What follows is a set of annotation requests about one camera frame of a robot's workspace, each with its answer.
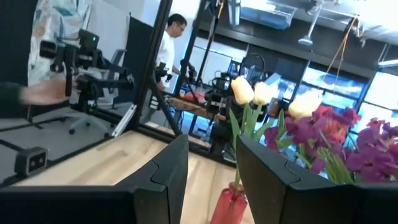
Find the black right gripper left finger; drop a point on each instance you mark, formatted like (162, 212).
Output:
(161, 193)

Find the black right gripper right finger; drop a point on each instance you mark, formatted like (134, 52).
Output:
(273, 193)

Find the purple artificial flower bunch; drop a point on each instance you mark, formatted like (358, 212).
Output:
(293, 129)
(373, 152)
(353, 115)

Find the red artificial flower bunch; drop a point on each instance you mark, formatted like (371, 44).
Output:
(331, 124)

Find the black background robot arm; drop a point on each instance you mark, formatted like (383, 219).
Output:
(87, 62)

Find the person's forearm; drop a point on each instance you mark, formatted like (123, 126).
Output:
(11, 98)

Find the red ribbed glass vase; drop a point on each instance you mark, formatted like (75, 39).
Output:
(230, 205)

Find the silver aluminium extrusion piece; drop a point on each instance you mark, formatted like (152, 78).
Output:
(123, 121)

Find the wooden workbench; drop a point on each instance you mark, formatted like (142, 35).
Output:
(192, 107)

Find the grey swivel office chair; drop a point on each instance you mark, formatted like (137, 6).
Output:
(102, 90)

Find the small black two-hole box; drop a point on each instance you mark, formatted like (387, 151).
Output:
(31, 161)

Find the dark partition panel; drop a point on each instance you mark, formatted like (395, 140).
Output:
(136, 56)

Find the person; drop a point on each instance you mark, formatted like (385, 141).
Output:
(168, 49)

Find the person's hand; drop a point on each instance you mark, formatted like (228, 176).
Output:
(46, 91)

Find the grey ceiling lamp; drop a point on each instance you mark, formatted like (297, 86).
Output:
(307, 39)

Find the pale patterned wall hanging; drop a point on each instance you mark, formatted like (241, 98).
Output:
(56, 28)

